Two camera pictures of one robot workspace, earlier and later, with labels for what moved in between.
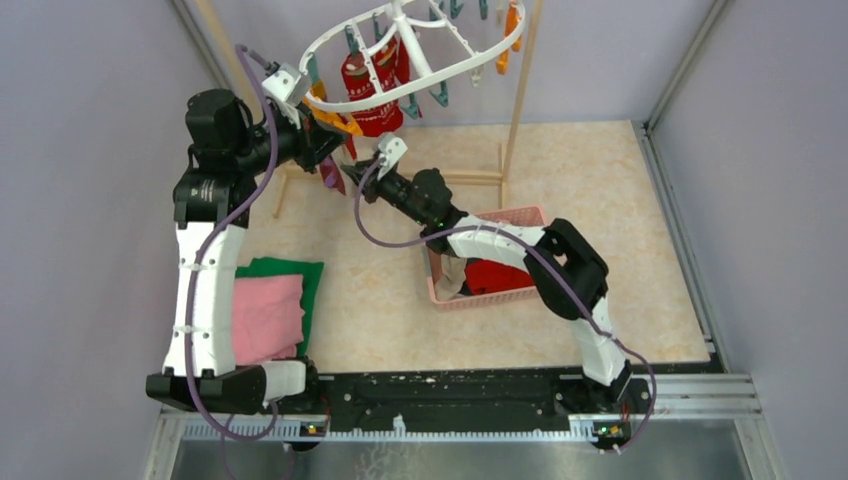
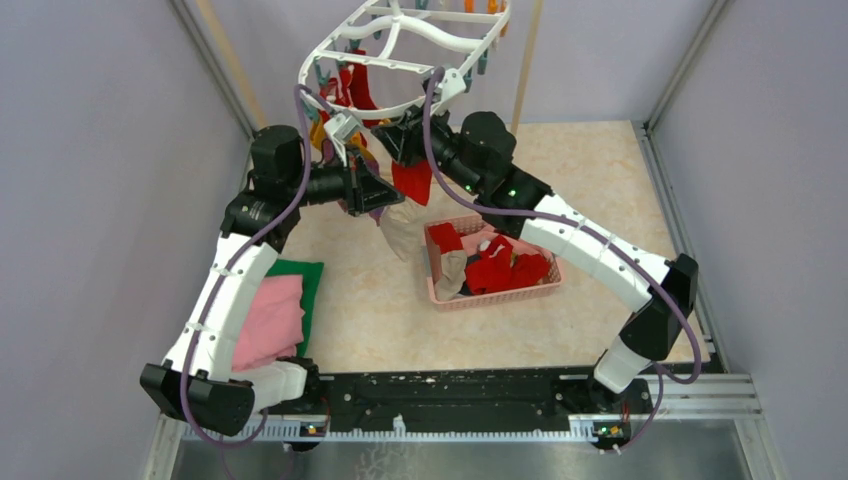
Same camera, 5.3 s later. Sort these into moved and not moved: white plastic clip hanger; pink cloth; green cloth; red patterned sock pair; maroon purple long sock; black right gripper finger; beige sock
Moved: maroon purple long sock; black right gripper finger; red patterned sock pair; white plastic clip hanger
Not moved: green cloth; beige sock; pink cloth
